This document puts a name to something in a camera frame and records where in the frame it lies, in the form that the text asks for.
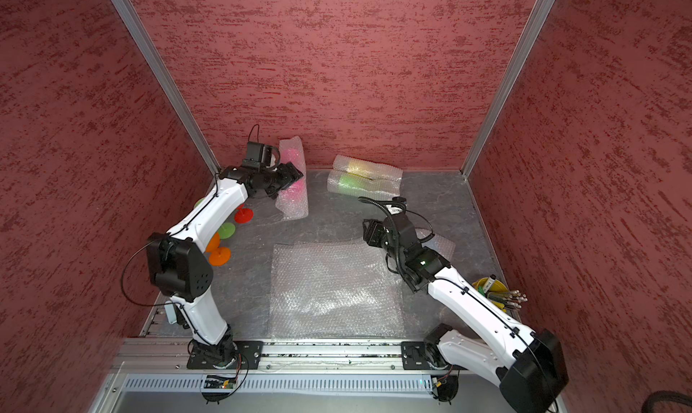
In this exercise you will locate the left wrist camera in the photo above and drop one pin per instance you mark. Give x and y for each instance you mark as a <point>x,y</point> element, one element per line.
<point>260,156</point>

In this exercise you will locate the white perforated cable duct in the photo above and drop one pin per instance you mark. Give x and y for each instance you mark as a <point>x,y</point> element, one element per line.
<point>387,385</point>

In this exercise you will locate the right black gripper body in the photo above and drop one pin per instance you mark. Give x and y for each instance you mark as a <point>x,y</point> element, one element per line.
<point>379,237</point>

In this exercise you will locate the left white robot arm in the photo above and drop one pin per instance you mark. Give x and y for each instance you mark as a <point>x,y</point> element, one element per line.
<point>178,266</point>

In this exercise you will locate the aluminium front rail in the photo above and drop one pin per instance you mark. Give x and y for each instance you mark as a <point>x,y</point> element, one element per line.
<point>346,356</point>

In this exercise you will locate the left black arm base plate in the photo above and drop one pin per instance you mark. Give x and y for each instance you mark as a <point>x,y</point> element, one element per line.
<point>228,356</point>

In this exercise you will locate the light green glass in bubble wrap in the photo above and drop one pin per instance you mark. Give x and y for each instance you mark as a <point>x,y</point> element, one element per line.
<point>355,186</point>

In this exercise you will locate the blue glass in bubble wrap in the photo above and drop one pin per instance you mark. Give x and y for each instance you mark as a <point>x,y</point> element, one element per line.
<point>442,245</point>

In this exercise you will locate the yellow cup with pens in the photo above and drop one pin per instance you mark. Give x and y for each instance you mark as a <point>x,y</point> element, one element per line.
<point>498,294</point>

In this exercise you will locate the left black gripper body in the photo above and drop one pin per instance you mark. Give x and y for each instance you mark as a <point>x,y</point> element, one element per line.
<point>270,181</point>

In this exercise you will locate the yellow glass in bubble wrap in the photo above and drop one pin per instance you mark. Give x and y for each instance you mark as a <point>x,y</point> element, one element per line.
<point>367,169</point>

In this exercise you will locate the orange glass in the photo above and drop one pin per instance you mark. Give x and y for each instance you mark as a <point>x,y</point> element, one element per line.
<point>218,255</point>

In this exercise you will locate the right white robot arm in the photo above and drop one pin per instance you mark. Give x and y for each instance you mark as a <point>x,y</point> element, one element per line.
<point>529,368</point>

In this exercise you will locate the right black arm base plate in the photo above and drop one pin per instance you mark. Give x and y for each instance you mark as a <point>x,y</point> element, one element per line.
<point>423,356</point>

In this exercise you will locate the pink glass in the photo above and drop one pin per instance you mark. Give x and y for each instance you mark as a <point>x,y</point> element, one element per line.
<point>292,200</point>

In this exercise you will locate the red wine glass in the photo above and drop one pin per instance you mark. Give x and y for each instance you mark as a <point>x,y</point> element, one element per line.
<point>243,215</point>

